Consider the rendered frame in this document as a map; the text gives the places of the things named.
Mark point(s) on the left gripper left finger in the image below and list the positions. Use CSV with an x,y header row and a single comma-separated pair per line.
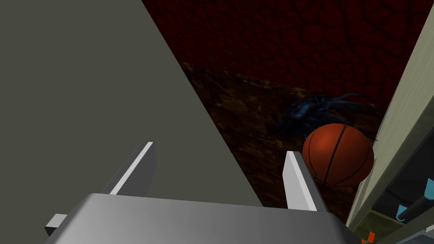
x,y
134,169

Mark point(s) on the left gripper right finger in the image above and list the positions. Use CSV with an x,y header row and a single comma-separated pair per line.
x,y
300,189

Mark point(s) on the orange basketball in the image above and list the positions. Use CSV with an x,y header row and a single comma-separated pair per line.
x,y
339,154

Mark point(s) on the dark blue-black plant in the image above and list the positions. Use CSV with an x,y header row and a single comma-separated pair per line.
x,y
315,110

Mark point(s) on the beige shelf unit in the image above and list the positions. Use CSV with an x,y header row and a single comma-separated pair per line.
x,y
401,128

